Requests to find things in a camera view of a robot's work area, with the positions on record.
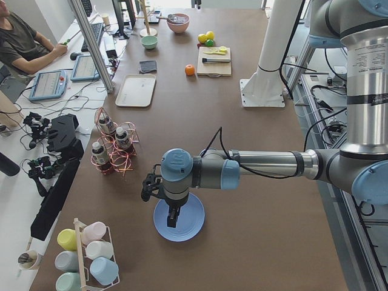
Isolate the white cup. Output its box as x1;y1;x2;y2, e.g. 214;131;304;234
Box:
85;241;113;259

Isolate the cream rabbit tray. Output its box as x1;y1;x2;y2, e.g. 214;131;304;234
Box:
115;74;156;108

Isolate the tea bottle front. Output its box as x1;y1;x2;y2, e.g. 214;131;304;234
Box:
92;141;113;175

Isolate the black equipment stand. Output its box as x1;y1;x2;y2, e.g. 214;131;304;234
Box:
28;113;84;241

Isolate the yellow lemon lower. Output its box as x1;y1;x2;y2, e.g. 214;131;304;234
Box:
206;31;215;40

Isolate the wooden cutting board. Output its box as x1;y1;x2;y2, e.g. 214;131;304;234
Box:
197;47;232;76

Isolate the copper wire bottle rack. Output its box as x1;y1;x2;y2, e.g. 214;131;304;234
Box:
90;107;139;175

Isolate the black computer mouse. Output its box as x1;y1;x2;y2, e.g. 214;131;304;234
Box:
70;52;82;61

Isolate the light blue cup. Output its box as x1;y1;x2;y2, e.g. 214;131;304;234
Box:
90;257;119;286

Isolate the teach pendant near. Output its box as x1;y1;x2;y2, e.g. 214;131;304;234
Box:
28;70;67;102

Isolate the teach pendant far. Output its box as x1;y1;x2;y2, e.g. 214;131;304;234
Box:
70;55;100;82

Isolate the tea bottle middle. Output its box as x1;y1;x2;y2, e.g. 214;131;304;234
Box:
115;127;132;151

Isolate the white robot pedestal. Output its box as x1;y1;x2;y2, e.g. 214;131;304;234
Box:
240;1;305;107

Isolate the paper cup with utensils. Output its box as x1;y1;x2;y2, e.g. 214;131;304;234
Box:
18;250;43;270

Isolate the yellow lemon upper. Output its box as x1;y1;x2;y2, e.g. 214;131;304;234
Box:
197;34;208;44

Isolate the grey cup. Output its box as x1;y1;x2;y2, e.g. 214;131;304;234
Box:
55;250;79;272

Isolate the blue round plate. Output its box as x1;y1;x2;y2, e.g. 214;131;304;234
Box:
153;193;206;242

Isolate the pink cup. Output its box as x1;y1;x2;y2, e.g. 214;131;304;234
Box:
81;221;107;245

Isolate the black keyboard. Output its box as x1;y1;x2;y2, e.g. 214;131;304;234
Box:
81;22;104;52

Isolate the seated person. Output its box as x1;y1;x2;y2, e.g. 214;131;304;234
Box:
1;1;67;76

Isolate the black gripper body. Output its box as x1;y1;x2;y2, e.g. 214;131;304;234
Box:
165;195;189;212

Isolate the tea bottle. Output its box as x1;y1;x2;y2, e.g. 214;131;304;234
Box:
115;127;132;151
92;141;113;175
98;116;115;135

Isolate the aluminium frame post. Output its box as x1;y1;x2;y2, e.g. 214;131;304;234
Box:
69;0;114;93

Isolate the wooden mug tree stand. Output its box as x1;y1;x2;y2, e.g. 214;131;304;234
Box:
136;0;158;38

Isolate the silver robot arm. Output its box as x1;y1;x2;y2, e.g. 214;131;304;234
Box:
159;1;387;227

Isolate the white wire cup rack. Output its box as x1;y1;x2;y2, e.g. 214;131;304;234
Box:
73;218;121;290

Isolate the green bowl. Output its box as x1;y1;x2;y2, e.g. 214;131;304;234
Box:
141;35;158;50

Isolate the pink bowl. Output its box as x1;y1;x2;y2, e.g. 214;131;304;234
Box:
167;13;190;34

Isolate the tea bottle back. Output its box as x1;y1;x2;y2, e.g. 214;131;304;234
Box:
98;116;115;135

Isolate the orange fruit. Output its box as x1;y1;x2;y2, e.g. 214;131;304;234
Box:
184;64;195;76

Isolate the green lime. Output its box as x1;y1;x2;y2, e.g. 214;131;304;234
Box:
204;39;214;47

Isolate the yellow plastic knife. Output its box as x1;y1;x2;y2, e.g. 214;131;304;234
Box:
203;50;227;55

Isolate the yellow cup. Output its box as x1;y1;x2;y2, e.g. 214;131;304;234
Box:
57;229;77;251

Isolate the yellow lemon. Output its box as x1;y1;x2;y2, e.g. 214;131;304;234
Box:
197;34;208;44
206;31;215;40

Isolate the teach pendant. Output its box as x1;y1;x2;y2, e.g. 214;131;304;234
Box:
28;70;67;102
70;55;100;82

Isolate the steel cylinder black tip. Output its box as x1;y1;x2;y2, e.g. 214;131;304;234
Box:
202;58;231;64

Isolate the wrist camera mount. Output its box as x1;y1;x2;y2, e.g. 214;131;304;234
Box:
141;164;166;202

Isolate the grey folded cloth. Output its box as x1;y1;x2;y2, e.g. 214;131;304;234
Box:
139;60;157;73

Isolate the mint green cup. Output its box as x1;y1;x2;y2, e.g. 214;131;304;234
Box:
55;272;81;291

